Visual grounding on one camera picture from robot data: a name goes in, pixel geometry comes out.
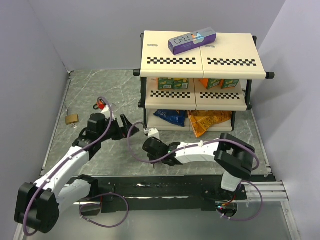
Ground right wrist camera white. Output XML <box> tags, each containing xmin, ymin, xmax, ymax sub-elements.
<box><xmin>143</xmin><ymin>127</ymin><xmax>160</xmax><ymax>145</ymax></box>

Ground green yellow box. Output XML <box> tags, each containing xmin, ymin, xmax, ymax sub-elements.
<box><xmin>157</xmin><ymin>77</ymin><xmax>174</xmax><ymax>90</ymax></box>
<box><xmin>173</xmin><ymin>78</ymin><xmax>189</xmax><ymax>90</ymax></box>

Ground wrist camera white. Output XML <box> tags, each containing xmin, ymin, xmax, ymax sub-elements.
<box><xmin>143</xmin><ymin>127</ymin><xmax>160</xmax><ymax>145</ymax></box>
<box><xmin>97</xmin><ymin>103</ymin><xmax>116</xmax><ymax>121</ymax></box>

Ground purple toothpaste box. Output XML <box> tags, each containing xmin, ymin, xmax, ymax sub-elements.
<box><xmin>168</xmin><ymin>27</ymin><xmax>217</xmax><ymax>56</ymax></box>

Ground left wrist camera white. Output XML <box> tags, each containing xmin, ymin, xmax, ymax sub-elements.
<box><xmin>97</xmin><ymin>103</ymin><xmax>116</xmax><ymax>121</ymax></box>

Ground beige three-tier shelf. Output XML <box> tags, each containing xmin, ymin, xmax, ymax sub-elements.
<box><xmin>133</xmin><ymin>30</ymin><xmax>275</xmax><ymax>131</ymax></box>

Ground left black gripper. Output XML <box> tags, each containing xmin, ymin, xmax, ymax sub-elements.
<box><xmin>98</xmin><ymin>114</ymin><xmax>139</xmax><ymax>142</ymax></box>

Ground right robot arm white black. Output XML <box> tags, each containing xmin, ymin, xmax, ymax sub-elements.
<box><xmin>142</xmin><ymin>133</ymin><xmax>257</xmax><ymax>199</ymax></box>

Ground green box right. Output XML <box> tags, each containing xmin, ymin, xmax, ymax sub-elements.
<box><xmin>220</xmin><ymin>79</ymin><xmax>240</xmax><ymax>89</ymax></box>

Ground blue snack bag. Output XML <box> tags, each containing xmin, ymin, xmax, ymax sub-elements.
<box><xmin>153</xmin><ymin>109</ymin><xmax>186</xmax><ymax>127</ymax></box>

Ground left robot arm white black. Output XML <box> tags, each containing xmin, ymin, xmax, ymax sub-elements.
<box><xmin>14</xmin><ymin>113</ymin><xmax>139</xmax><ymax>237</ymax></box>

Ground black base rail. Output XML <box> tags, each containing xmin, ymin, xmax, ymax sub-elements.
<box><xmin>85</xmin><ymin>175</ymin><xmax>247</xmax><ymax>213</ymax></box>

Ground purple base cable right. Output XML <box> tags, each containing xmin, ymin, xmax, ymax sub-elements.
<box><xmin>216</xmin><ymin>180</ymin><xmax>264</xmax><ymax>222</ymax></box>

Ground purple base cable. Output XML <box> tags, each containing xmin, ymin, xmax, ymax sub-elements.
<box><xmin>216</xmin><ymin>180</ymin><xmax>264</xmax><ymax>222</ymax></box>
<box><xmin>79</xmin><ymin>192</ymin><xmax>130</xmax><ymax>228</ymax></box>

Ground orange snack bag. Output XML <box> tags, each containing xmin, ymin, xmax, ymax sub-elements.
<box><xmin>187</xmin><ymin>110</ymin><xmax>232</xmax><ymax>138</ymax></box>

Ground brass padlock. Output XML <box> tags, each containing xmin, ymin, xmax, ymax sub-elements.
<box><xmin>64</xmin><ymin>105</ymin><xmax>79</xmax><ymax>125</ymax></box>

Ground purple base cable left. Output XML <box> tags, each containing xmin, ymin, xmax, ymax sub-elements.
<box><xmin>79</xmin><ymin>192</ymin><xmax>130</xmax><ymax>228</ymax></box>

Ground orange green box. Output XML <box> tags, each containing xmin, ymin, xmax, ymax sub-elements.
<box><xmin>199</xmin><ymin>78</ymin><xmax>221</xmax><ymax>90</ymax></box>

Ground small orange black padlock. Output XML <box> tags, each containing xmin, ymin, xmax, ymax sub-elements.
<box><xmin>93</xmin><ymin>99</ymin><xmax>106</xmax><ymax>110</ymax></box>

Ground green yellow box left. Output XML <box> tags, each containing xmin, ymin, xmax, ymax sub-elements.
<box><xmin>157</xmin><ymin>77</ymin><xmax>174</xmax><ymax>90</ymax></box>

